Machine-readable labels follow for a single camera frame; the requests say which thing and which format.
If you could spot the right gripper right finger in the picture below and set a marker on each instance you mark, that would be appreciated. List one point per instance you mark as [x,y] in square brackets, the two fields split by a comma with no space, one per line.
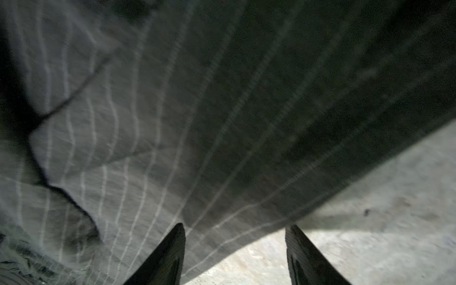
[306,264]

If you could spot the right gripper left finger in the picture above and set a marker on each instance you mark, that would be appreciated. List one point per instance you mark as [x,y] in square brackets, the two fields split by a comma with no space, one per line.
[164,265]

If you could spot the dark pinstriped long sleeve shirt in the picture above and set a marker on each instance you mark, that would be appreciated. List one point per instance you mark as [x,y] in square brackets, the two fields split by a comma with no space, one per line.
[121,119]

